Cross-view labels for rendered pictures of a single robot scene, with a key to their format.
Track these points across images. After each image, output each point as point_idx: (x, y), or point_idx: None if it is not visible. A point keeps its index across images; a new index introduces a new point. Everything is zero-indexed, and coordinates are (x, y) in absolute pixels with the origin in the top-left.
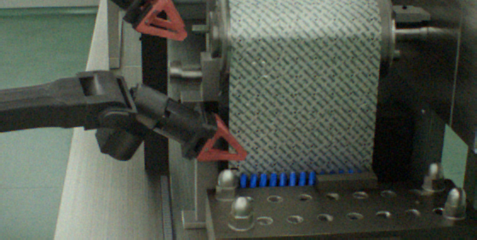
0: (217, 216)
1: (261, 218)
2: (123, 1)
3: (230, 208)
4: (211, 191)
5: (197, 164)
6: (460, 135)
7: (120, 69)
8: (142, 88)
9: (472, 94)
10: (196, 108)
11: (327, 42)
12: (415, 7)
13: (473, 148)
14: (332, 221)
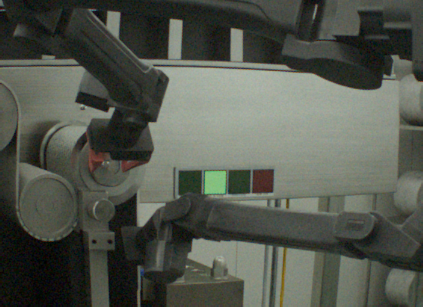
0: (211, 281)
1: (202, 275)
2: (140, 136)
3: (195, 280)
4: (171, 283)
5: (108, 292)
6: (146, 200)
7: None
8: None
9: (156, 167)
10: (128, 231)
11: None
12: (43, 138)
13: (167, 200)
14: (192, 266)
